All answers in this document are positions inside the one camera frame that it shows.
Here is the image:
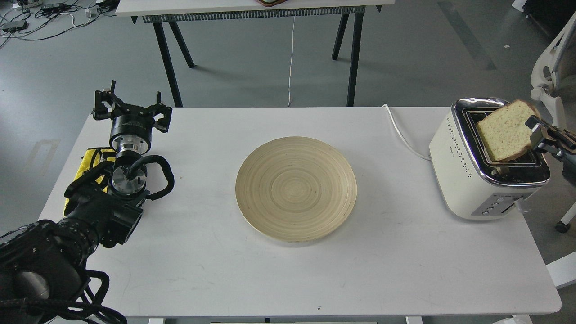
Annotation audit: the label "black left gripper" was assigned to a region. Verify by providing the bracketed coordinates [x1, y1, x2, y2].
[92, 81, 173, 142]

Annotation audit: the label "white toaster power cable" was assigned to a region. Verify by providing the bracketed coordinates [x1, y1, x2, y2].
[382, 104, 432, 161]

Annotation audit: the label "slice of bread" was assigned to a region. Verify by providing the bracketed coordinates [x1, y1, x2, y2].
[477, 100, 541, 162]

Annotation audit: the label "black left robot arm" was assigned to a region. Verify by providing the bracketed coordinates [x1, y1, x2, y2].
[0, 82, 175, 324]

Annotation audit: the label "cables and power strips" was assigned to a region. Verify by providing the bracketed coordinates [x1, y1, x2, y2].
[0, 0, 120, 49]

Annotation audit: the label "brown object on far table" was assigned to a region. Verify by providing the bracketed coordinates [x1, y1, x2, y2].
[256, 0, 286, 7]

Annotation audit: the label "white office chair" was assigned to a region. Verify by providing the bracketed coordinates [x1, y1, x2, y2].
[525, 10, 576, 234]

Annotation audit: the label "thin white hanging cable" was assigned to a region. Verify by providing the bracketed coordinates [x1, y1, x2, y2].
[287, 16, 296, 108]

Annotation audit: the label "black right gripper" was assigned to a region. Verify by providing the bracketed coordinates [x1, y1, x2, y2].
[525, 115, 576, 168]

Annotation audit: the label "cream and chrome toaster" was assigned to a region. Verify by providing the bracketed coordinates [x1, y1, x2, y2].
[429, 98, 550, 221]

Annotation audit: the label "yellow cloth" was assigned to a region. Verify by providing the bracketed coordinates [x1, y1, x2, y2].
[63, 147, 117, 217]

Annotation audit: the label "round wooden plate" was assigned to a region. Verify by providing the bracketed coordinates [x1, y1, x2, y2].
[235, 137, 358, 243]

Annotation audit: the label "white background table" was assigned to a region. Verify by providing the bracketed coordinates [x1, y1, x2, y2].
[115, 0, 395, 107]

